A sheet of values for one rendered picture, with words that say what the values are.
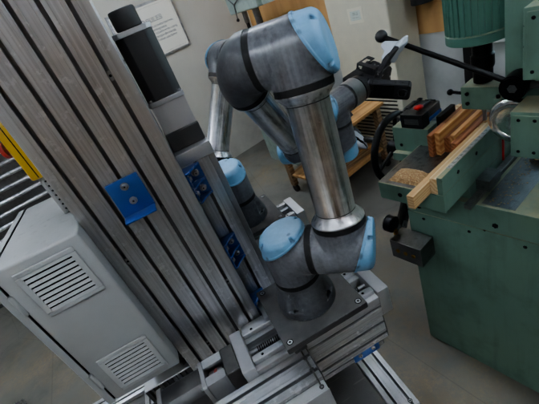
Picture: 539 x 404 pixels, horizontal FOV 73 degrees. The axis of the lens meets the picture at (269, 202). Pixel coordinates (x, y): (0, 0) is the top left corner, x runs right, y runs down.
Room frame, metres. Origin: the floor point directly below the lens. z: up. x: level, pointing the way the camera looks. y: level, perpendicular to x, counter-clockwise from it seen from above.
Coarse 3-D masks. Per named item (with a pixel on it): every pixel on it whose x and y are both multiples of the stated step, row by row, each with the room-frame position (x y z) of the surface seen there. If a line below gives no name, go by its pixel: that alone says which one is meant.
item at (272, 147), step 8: (232, 0) 3.47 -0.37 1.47; (240, 0) 3.35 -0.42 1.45; (248, 0) 3.24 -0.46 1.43; (256, 0) 3.16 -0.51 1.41; (264, 0) 3.09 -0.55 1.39; (272, 0) 3.06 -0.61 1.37; (232, 8) 3.51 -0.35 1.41; (240, 8) 3.39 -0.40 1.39; (248, 8) 3.28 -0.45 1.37; (256, 8) 3.33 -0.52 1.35; (256, 16) 3.33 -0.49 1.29; (248, 24) 3.52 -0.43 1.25; (264, 136) 3.46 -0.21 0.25; (272, 144) 3.37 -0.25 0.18; (272, 152) 3.42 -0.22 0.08
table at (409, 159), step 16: (496, 144) 0.89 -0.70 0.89; (416, 160) 0.96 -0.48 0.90; (432, 160) 0.92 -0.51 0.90; (480, 160) 0.84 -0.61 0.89; (384, 176) 0.94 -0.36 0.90; (464, 176) 0.80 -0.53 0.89; (384, 192) 0.92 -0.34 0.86; (400, 192) 0.87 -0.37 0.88; (448, 192) 0.76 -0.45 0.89; (432, 208) 0.78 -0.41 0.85; (448, 208) 0.76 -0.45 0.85
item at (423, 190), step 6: (468, 138) 0.90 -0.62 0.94; (462, 144) 0.88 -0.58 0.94; (456, 150) 0.87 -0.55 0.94; (450, 156) 0.85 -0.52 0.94; (444, 162) 0.83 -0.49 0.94; (438, 168) 0.82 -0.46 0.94; (432, 174) 0.80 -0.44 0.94; (426, 180) 0.79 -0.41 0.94; (420, 186) 0.77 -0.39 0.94; (426, 186) 0.77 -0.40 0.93; (414, 192) 0.76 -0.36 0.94; (420, 192) 0.76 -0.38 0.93; (426, 192) 0.77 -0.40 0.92; (408, 198) 0.76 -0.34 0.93; (414, 198) 0.74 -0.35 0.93; (420, 198) 0.76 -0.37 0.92; (408, 204) 0.76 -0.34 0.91; (414, 204) 0.74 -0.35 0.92
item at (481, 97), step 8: (472, 80) 0.98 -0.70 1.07; (464, 88) 0.96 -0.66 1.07; (472, 88) 0.94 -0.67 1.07; (480, 88) 0.92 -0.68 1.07; (488, 88) 0.90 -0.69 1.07; (496, 88) 0.88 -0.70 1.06; (464, 96) 0.96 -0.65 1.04; (472, 96) 0.94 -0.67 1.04; (480, 96) 0.92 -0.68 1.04; (488, 96) 0.90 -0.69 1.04; (464, 104) 0.96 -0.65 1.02; (472, 104) 0.94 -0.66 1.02; (480, 104) 0.92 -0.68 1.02; (488, 104) 0.90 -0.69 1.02
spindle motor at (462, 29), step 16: (448, 0) 0.95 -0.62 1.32; (464, 0) 0.90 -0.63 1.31; (480, 0) 0.88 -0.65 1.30; (496, 0) 0.86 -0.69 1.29; (448, 16) 0.95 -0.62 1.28; (464, 16) 0.90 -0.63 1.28; (480, 16) 0.88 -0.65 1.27; (496, 16) 0.86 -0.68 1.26; (448, 32) 0.96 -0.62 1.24; (464, 32) 0.90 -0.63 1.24; (480, 32) 0.88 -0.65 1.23; (496, 32) 0.86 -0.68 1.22
